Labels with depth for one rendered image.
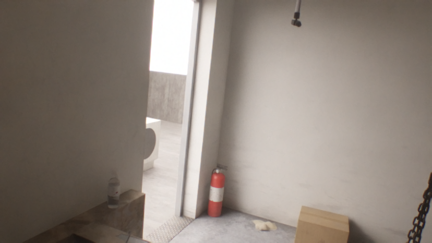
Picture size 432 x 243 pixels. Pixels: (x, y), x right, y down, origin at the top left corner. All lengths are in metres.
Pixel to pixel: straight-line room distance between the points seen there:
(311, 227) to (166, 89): 5.66
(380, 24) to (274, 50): 0.91
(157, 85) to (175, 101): 0.63
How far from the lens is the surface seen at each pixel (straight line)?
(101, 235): 1.64
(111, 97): 1.81
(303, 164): 3.15
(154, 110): 8.07
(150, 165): 4.49
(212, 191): 3.18
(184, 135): 2.95
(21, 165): 1.52
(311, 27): 3.07
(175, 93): 7.71
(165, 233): 2.95
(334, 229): 2.94
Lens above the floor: 1.50
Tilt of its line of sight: 10 degrees down
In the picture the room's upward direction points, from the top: 6 degrees clockwise
